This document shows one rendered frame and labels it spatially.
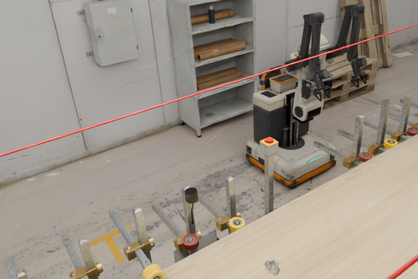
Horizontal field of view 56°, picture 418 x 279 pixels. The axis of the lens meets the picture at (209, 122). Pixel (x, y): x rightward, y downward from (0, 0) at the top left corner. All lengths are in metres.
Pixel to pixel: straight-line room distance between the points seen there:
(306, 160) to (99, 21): 2.35
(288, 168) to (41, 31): 2.63
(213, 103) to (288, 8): 1.66
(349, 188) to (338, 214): 0.24
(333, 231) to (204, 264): 0.64
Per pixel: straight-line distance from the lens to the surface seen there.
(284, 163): 3.62
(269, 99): 3.55
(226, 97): 5.23
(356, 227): 2.07
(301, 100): 3.45
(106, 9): 4.00
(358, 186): 2.34
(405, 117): 3.03
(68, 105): 4.35
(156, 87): 4.65
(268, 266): 1.83
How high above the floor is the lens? 2.26
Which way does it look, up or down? 27 degrees down
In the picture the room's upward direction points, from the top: 4 degrees counter-clockwise
